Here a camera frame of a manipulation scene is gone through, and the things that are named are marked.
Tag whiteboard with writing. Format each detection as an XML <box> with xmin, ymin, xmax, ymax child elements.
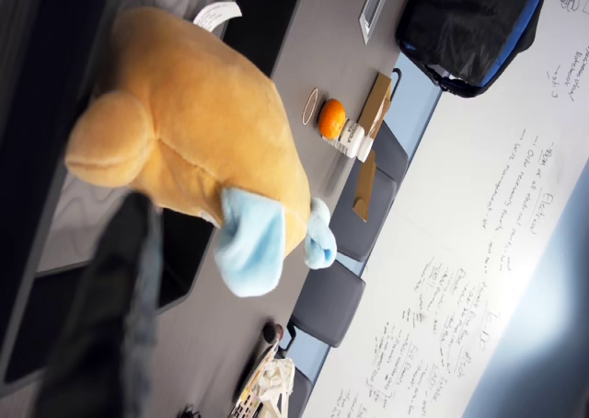
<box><xmin>303</xmin><ymin>0</ymin><xmax>589</xmax><ymax>418</ymax></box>

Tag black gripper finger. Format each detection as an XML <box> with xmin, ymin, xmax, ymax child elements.
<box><xmin>36</xmin><ymin>192</ymin><xmax>161</xmax><ymax>418</ymax></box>

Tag open brown cardboard box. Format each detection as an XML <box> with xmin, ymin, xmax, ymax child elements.
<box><xmin>356</xmin><ymin>71</ymin><xmax>395</xmax><ymax>139</ymax></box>

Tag black bag blue trim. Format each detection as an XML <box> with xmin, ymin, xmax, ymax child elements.
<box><xmin>395</xmin><ymin>0</ymin><xmax>553</xmax><ymax>99</ymax></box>

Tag brown bottle cap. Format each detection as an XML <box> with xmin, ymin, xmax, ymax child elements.
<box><xmin>261</xmin><ymin>321</ymin><xmax>287</xmax><ymax>346</ymax></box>

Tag orange mandarin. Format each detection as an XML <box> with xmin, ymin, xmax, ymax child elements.
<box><xmin>318</xmin><ymin>98</ymin><xmax>347</xmax><ymax>139</ymax></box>

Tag tan rubber band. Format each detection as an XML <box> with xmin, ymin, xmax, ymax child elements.
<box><xmin>299</xmin><ymin>88</ymin><xmax>320</xmax><ymax>126</ymax></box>

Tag crumpled white paper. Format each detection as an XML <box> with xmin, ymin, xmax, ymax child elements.
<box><xmin>257</xmin><ymin>356</ymin><xmax>296</xmax><ymax>418</ymax></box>

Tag grey office chair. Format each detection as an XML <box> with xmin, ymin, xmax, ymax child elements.
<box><xmin>288</xmin><ymin>261</ymin><xmax>367</xmax><ymax>348</ymax></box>
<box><xmin>287</xmin><ymin>366</ymin><xmax>315</xmax><ymax>418</ymax></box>
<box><xmin>329</xmin><ymin>122</ymin><xmax>410</xmax><ymax>263</ymax></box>

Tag silver table cable slot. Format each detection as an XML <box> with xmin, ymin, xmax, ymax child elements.
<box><xmin>358</xmin><ymin>0</ymin><xmax>395</xmax><ymax>45</ymax></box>

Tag flat brown cardboard piece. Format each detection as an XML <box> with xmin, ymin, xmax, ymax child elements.
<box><xmin>352</xmin><ymin>150</ymin><xmax>379</xmax><ymax>224</ymax></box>

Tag white pill bottle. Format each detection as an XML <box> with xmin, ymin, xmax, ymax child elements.
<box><xmin>338</xmin><ymin>118</ymin><xmax>375</xmax><ymax>164</ymax></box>

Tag tan plush toy blue ears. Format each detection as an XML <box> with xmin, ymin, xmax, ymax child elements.
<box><xmin>64</xmin><ymin>1</ymin><xmax>340</xmax><ymax>299</ymax></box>

